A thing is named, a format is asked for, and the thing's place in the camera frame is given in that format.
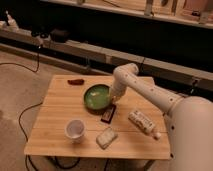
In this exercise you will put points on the wooden table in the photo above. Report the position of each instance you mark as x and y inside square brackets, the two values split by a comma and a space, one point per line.
[64, 102]

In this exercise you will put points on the white plastic bottle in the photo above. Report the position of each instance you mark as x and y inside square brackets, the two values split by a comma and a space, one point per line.
[144, 124]

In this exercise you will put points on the green ceramic bowl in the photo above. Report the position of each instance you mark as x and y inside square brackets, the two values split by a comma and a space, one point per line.
[97, 97]

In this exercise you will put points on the dark chocolate bar box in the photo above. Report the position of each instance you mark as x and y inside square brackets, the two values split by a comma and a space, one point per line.
[108, 114]

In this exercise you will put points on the black box on ledge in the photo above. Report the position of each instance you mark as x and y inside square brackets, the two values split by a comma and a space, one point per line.
[59, 35]

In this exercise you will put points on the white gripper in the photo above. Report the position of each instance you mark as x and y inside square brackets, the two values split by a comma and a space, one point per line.
[116, 92]

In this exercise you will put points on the white spray bottle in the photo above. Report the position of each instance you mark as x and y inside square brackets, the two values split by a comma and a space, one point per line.
[12, 22]

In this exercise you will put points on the red brown sausage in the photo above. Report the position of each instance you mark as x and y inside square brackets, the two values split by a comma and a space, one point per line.
[76, 82]

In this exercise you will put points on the white paper cup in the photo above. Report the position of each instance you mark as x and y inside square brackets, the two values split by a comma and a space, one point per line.
[75, 130]

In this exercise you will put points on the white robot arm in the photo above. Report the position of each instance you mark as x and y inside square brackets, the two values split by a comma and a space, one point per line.
[191, 137]

